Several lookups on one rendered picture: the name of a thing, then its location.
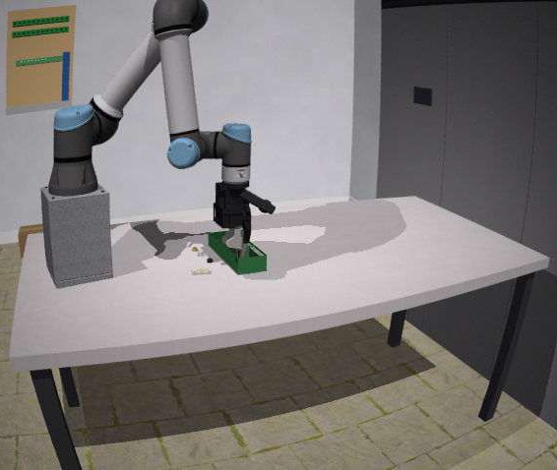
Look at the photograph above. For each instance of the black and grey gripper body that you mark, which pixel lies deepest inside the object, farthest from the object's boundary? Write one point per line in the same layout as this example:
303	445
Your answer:
230	209

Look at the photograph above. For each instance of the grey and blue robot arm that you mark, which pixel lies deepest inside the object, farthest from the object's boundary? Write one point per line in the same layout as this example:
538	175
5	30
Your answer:
78	128

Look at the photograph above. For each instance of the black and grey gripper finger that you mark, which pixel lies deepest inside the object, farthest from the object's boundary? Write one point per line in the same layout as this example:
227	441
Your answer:
241	237
228	236

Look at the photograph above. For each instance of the white domino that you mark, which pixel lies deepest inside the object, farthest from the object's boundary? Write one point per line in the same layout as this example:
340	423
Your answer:
201	271

